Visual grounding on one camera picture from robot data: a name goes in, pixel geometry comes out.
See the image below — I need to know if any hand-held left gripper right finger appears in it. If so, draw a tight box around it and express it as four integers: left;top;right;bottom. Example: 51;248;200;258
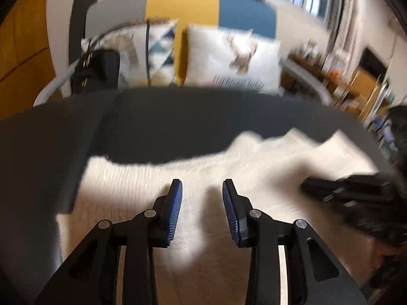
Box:
222;178;366;305

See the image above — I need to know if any light wooden chair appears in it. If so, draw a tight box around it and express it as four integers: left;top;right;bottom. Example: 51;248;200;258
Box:
350;67;385;118

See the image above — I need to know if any white deer print cushion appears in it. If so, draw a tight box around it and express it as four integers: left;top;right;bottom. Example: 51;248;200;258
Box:
184;24;282;95

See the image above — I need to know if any black television screen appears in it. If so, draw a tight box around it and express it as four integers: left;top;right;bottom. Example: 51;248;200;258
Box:
361;48;390;77

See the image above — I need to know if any light curtain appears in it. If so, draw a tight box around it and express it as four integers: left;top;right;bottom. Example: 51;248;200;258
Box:
327;0;369;58

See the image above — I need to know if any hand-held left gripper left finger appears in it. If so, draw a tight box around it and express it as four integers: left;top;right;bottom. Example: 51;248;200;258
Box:
35;178;183;305

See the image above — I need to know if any cream knit sweater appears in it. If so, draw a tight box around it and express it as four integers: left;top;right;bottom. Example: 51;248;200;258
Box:
57;129;395;305

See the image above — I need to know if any triangle pattern cushion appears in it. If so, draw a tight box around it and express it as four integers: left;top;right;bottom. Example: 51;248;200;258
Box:
81;19;179;86

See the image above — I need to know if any black upright board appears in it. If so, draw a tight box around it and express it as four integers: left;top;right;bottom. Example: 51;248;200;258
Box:
68;0;96;70

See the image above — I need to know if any wooden side table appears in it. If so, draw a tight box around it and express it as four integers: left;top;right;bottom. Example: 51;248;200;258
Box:
286;54;360;109

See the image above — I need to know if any grey yellow blue sofa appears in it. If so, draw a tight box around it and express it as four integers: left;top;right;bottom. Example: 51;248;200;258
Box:
33;0;333;107

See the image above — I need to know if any wooden panelled wardrobe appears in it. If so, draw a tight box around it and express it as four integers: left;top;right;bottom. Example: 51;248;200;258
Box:
0;0;61;119

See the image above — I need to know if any black handbag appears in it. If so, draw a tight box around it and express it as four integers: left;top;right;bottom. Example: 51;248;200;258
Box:
70;22;151;96

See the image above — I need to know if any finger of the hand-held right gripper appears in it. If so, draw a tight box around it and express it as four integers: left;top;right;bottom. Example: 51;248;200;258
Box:
300;178;353;202

